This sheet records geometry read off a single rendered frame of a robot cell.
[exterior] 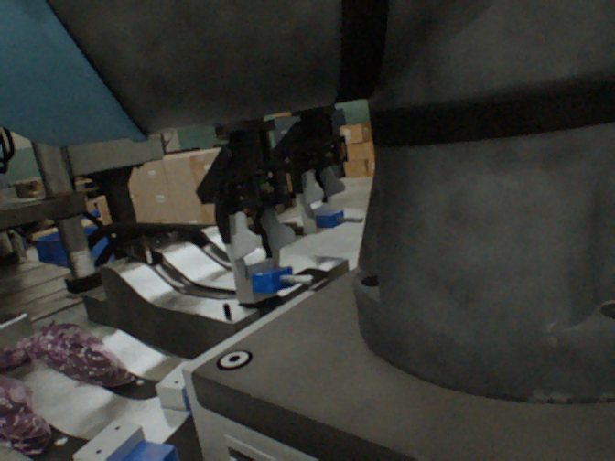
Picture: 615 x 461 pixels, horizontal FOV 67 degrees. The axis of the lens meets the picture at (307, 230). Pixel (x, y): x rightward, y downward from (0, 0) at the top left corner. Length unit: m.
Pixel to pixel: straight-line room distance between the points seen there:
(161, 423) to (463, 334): 0.42
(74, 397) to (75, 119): 0.48
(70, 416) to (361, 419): 0.47
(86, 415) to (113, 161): 1.00
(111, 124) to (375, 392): 0.13
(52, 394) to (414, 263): 0.52
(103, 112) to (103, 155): 1.32
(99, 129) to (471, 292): 0.14
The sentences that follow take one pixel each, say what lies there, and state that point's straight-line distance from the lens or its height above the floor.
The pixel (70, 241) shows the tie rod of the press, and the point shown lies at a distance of 1.31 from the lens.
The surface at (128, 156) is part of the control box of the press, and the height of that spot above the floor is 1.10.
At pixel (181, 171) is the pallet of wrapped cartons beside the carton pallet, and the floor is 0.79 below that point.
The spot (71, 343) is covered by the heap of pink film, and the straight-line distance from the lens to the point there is 0.67.
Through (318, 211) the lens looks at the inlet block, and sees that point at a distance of 0.94.
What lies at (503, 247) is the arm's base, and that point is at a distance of 0.16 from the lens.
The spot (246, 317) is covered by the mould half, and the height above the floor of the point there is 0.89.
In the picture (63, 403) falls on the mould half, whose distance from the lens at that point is 0.62.
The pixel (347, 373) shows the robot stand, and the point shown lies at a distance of 0.20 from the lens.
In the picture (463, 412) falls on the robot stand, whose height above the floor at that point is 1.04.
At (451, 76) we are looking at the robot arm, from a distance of 0.17.
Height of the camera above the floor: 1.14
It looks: 14 degrees down
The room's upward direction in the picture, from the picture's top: 10 degrees counter-clockwise
